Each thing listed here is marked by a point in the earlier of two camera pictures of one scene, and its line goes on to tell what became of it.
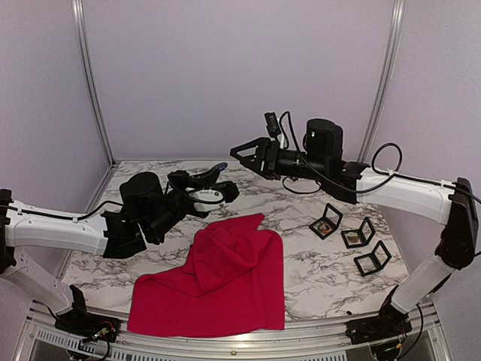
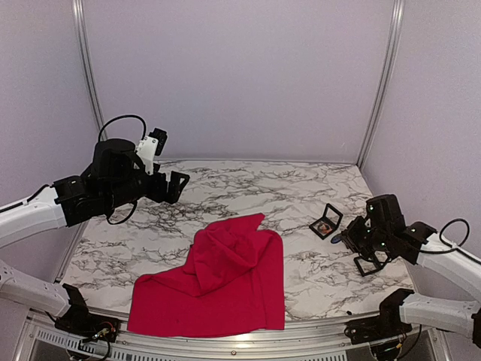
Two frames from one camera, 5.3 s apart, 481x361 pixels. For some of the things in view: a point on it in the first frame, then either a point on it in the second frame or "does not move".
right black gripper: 268,150 → 349,235
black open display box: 329,222 does not move
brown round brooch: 325,228 does not move
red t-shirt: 231,283 does not move
